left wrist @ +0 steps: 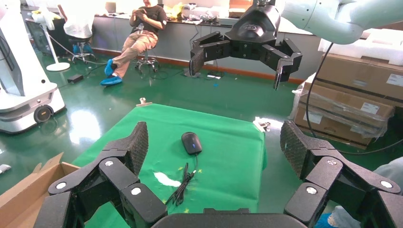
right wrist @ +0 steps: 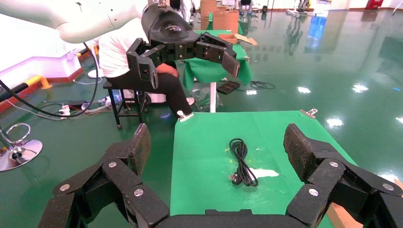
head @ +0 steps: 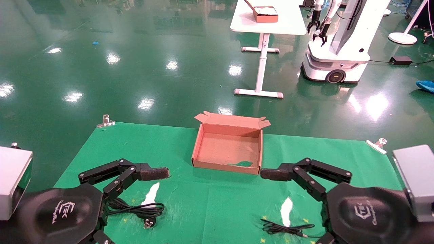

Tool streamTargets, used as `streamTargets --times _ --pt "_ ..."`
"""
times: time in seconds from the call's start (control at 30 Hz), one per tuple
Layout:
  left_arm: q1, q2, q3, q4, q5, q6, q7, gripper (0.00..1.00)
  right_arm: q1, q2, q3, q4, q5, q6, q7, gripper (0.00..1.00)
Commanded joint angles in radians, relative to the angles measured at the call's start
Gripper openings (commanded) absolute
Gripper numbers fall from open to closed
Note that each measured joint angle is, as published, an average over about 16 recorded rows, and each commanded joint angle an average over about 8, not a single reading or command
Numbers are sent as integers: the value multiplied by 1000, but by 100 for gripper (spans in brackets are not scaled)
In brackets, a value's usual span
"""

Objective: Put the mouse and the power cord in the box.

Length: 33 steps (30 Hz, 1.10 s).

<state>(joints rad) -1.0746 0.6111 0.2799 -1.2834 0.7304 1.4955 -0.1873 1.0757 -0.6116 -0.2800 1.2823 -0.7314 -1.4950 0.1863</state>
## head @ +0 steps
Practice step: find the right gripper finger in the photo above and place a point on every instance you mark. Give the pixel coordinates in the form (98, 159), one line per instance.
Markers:
(276, 173)

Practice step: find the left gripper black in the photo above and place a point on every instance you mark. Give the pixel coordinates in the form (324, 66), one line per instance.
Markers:
(57, 213)

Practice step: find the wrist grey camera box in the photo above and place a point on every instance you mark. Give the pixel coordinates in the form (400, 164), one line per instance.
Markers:
(13, 179)
(418, 179)

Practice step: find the green table mat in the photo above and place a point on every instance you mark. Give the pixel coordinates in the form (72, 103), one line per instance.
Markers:
(203, 210)

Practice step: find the right wrist grey camera box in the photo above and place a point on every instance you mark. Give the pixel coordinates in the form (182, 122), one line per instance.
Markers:
(418, 179)

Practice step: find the white background wheeled robot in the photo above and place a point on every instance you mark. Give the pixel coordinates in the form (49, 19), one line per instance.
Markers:
(349, 37)

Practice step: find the white round-base stand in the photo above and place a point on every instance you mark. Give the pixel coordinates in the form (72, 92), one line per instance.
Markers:
(402, 38)

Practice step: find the cardboard box with white contents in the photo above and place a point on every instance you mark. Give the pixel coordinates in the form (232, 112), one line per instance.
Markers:
(266, 15)

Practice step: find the white background table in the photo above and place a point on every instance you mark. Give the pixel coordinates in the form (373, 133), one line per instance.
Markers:
(291, 20)

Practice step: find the open brown cardboard box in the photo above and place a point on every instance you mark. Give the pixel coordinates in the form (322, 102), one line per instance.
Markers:
(227, 150)

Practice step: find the blue cloth object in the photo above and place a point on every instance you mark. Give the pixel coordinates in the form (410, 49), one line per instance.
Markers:
(426, 85)

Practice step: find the left wrist grey camera box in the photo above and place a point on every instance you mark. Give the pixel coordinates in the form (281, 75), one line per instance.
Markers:
(13, 179)

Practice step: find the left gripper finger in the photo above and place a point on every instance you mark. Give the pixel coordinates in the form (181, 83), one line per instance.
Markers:
(149, 173)

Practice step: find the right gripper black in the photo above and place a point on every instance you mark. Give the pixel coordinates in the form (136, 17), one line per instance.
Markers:
(369, 217)

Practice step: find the silver binder clip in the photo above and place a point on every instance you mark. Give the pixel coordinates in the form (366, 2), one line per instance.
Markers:
(105, 122)
(377, 145)

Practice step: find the black power adapter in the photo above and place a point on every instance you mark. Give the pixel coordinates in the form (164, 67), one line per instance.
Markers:
(400, 60)

